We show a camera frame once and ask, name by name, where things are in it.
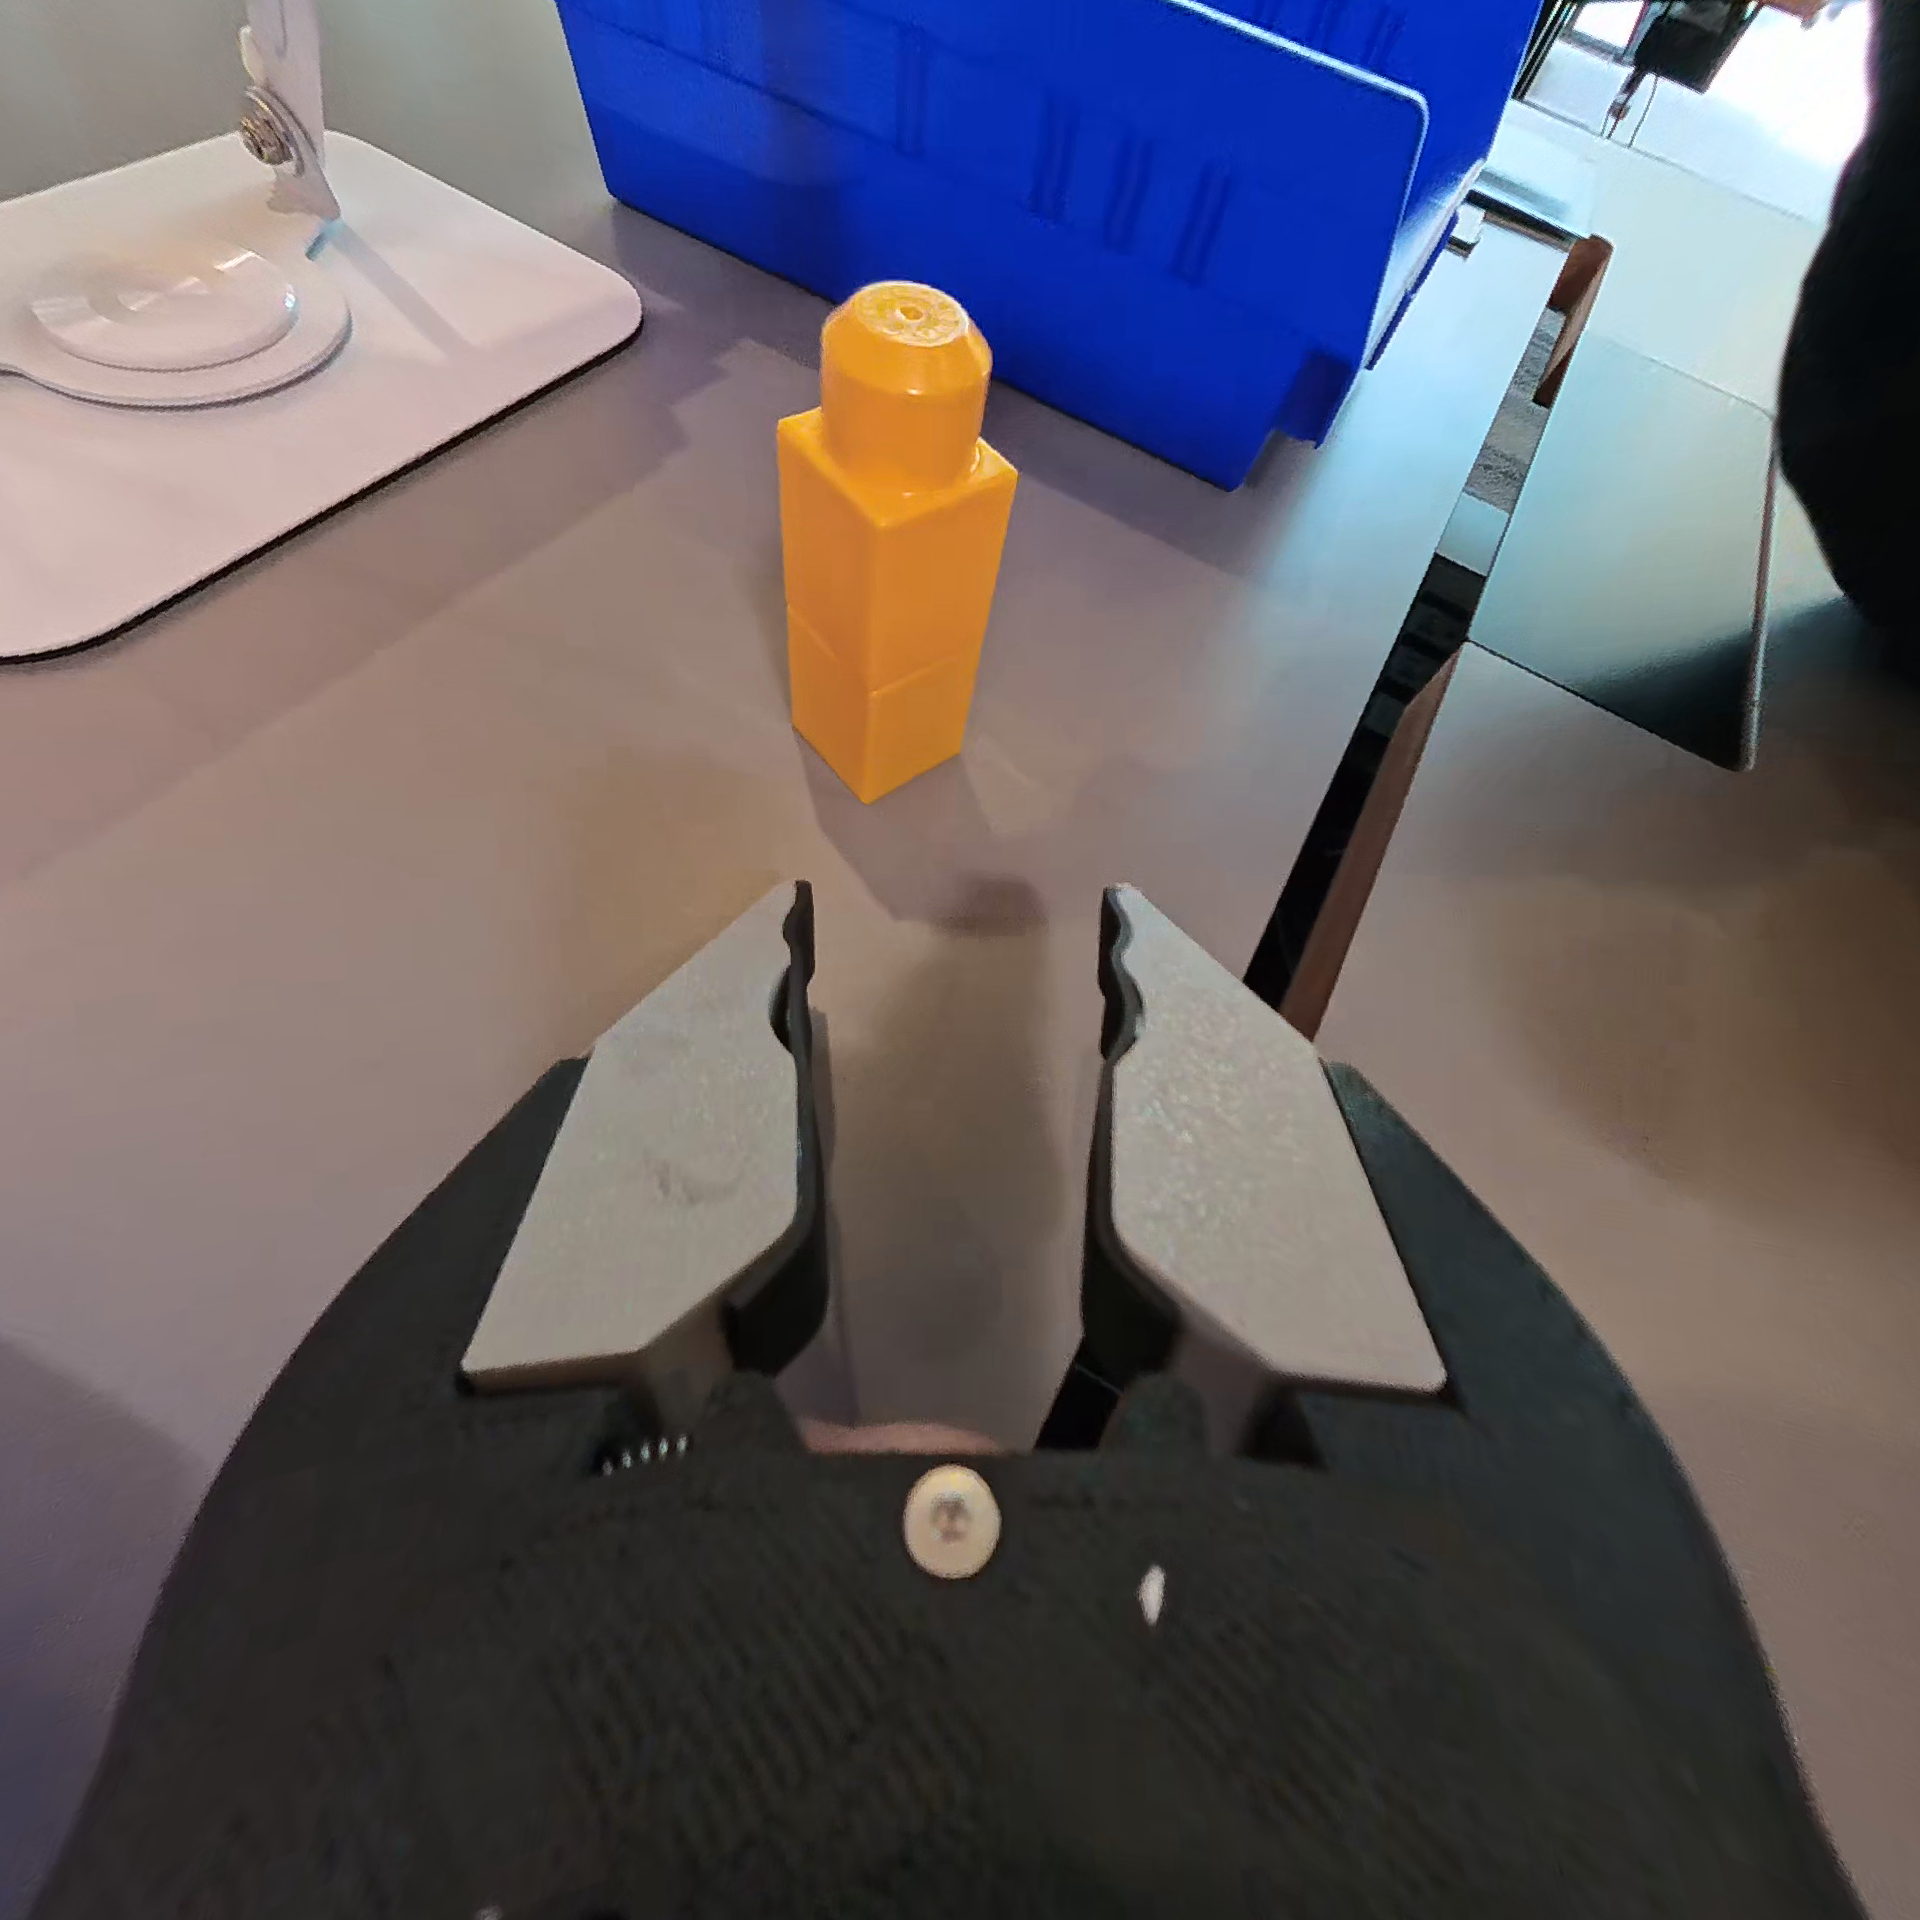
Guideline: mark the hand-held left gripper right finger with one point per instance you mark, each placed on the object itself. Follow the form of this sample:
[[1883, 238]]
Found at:
[[1244, 1201]]

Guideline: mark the black flat panel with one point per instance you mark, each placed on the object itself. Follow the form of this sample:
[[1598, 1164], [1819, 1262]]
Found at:
[[1635, 570]]

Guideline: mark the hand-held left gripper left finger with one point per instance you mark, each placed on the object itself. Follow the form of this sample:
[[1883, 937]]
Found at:
[[661, 1201]]

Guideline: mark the person's black clothed torso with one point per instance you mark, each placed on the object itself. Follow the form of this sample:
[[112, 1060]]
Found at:
[[1861, 377]]

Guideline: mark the orange mega block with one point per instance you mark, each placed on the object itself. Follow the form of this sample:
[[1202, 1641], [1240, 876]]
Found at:
[[884, 735], [901, 525]]

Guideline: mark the blue plastic bin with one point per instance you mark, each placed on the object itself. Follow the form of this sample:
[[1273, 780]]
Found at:
[[1049, 182]]

